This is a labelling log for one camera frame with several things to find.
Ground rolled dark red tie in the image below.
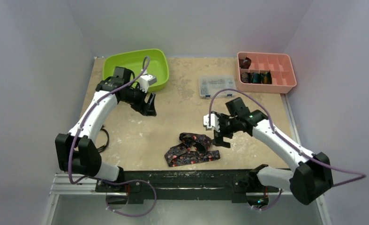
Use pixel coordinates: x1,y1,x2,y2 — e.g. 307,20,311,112
238,57,252,69

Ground aluminium frame rail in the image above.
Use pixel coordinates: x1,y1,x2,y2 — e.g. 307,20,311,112
42,172,332,225

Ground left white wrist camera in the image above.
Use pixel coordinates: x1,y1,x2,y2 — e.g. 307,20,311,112
137,74,157,93

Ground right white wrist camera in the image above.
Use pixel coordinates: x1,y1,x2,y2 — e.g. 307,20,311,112
203,112,220,132

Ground purple cable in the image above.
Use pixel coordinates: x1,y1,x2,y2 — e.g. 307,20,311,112
209,89,367,212
68,56,157,218

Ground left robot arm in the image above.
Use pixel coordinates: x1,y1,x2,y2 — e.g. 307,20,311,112
55,67,157,192

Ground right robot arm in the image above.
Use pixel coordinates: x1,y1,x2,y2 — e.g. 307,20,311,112
203,97,333,205

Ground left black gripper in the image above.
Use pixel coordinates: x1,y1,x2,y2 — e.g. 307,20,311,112
120,83,156,116

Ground black cable loop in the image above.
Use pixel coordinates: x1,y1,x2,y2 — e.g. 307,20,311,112
96,125,110,154

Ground rolled dark gold tie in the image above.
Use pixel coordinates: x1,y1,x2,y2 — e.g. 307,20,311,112
260,71,272,84

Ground dark floral patterned tie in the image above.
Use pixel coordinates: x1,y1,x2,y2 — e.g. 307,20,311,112
164,133,221,167

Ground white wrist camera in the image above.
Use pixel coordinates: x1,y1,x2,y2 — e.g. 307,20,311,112
137,74,157,93
203,112,220,132

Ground green plastic tub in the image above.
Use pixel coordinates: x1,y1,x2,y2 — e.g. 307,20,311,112
102,49,169,92

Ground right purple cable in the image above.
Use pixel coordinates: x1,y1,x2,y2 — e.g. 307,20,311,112
209,89,367,212

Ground pink divided organizer tray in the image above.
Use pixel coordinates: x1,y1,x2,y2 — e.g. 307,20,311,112
235,52,297,94

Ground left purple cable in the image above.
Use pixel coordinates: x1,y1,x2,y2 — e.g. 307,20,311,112
68,56,157,218

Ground rolled teal tie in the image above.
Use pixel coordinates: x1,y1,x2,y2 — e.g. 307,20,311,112
250,72,262,84

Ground clear plastic parts box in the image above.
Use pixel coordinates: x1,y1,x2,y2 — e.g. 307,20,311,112
198,75,236,98

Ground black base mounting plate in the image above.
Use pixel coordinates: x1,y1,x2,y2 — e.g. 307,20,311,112
95,169,279,204

